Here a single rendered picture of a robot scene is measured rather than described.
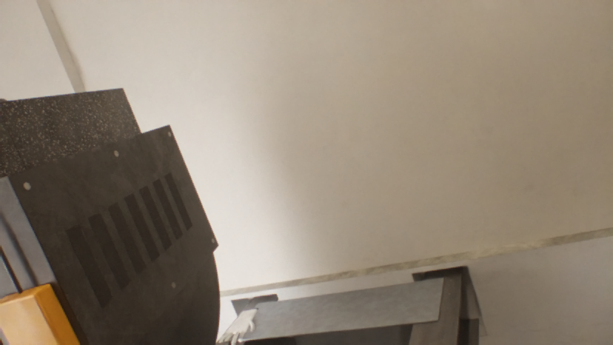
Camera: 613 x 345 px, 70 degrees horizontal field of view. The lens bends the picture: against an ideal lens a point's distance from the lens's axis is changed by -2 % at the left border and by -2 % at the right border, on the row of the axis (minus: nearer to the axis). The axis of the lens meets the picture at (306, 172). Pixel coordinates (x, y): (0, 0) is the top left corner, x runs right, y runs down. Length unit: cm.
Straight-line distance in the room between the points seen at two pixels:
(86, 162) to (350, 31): 108
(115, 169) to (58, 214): 16
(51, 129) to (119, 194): 21
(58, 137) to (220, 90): 98
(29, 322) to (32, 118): 38
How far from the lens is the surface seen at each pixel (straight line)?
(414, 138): 160
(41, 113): 93
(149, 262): 81
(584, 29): 158
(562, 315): 180
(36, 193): 66
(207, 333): 95
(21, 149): 87
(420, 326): 150
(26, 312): 66
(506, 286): 173
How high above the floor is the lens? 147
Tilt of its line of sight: 10 degrees down
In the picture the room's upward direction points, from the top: 20 degrees counter-clockwise
